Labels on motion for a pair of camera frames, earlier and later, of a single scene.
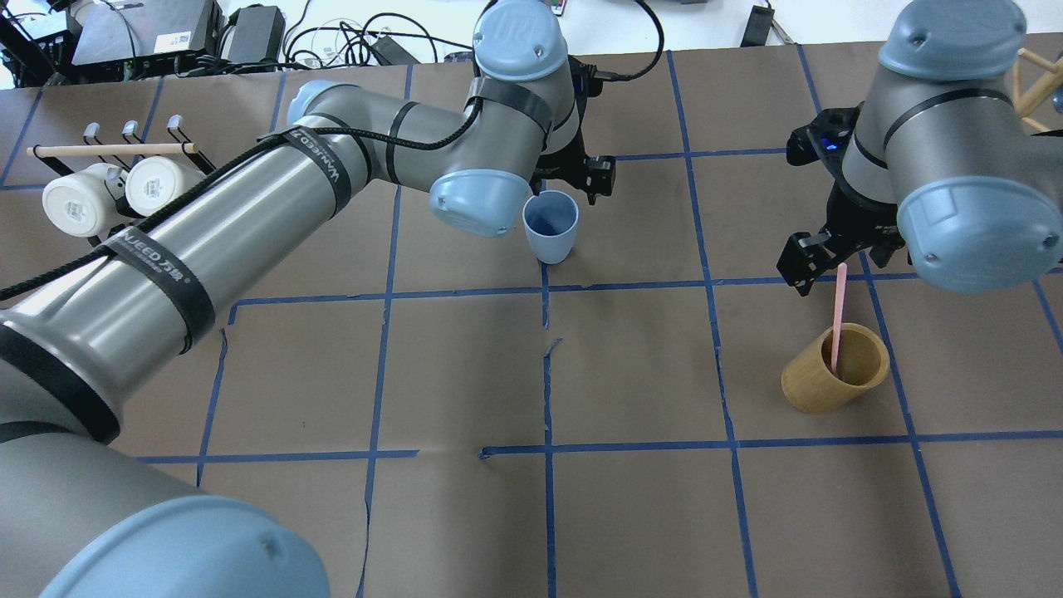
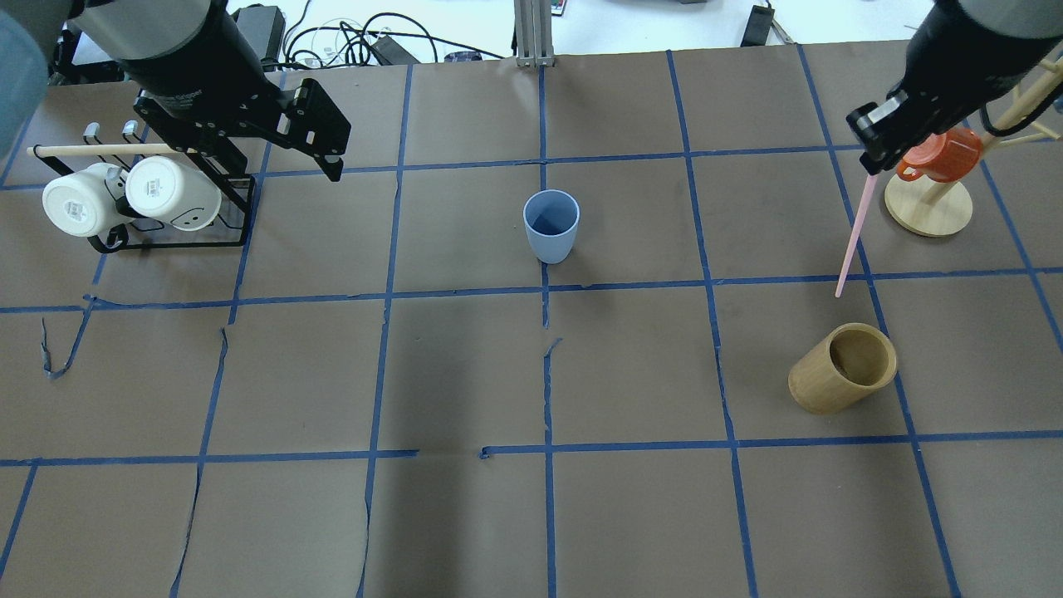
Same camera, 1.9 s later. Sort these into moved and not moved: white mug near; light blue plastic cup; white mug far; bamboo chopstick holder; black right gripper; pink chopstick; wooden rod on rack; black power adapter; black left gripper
Moved: black right gripper; pink chopstick; black left gripper
Not moved: black power adapter; light blue plastic cup; white mug far; wooden rod on rack; bamboo chopstick holder; white mug near
